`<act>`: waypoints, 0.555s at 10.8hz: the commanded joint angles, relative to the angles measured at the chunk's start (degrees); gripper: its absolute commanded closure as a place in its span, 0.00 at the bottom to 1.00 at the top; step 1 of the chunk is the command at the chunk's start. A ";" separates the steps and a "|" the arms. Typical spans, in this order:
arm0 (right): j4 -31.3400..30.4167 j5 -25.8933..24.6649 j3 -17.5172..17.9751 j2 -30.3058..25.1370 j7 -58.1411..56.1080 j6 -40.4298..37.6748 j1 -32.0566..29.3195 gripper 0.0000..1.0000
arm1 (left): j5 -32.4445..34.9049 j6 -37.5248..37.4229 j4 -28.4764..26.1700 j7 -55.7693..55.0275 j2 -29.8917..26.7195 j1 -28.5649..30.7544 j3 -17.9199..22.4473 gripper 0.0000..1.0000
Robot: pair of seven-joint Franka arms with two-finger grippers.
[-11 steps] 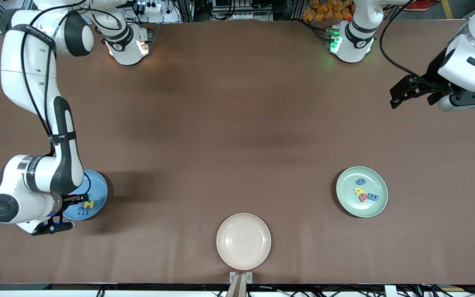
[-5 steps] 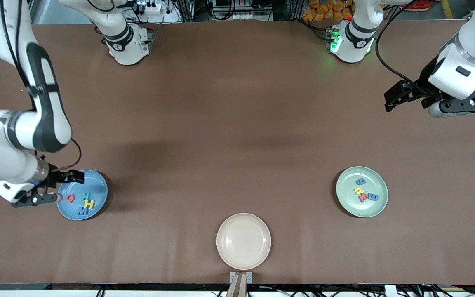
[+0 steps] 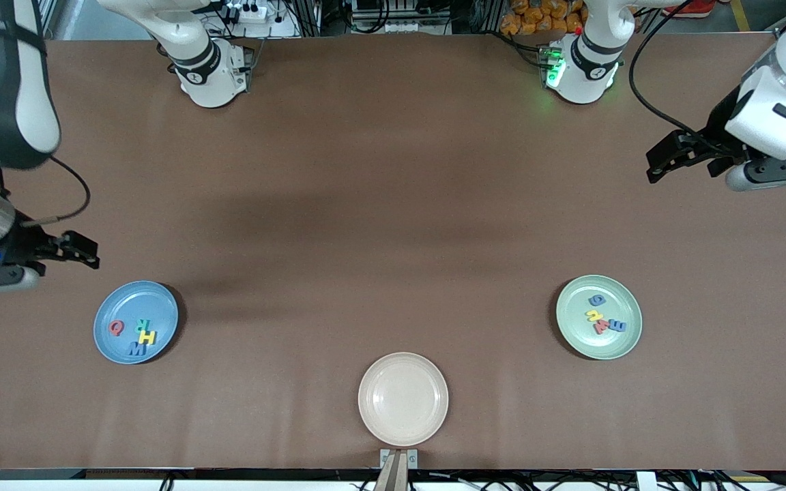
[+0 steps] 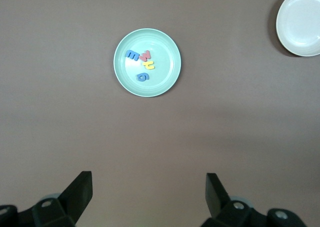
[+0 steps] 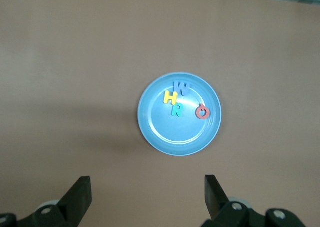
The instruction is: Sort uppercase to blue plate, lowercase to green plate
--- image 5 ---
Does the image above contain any blue plate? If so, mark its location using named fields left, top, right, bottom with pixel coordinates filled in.
left=137, top=72, right=223, bottom=157

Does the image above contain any red uppercase letter Q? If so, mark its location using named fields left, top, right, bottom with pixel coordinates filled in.
left=195, top=103, right=210, bottom=120

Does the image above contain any blue uppercase letter W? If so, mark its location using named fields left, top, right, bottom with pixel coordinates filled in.
left=173, top=80, right=193, bottom=97

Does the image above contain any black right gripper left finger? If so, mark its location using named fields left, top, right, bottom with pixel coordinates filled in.
left=0, top=176, right=93, bottom=227

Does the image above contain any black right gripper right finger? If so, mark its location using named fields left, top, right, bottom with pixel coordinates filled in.
left=201, top=174, right=307, bottom=227

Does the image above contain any yellow uppercase letter H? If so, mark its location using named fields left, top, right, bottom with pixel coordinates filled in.
left=162, top=91, right=179, bottom=106

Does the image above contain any teal uppercase letter R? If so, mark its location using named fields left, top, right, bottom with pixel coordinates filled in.
left=170, top=104, right=185, bottom=118

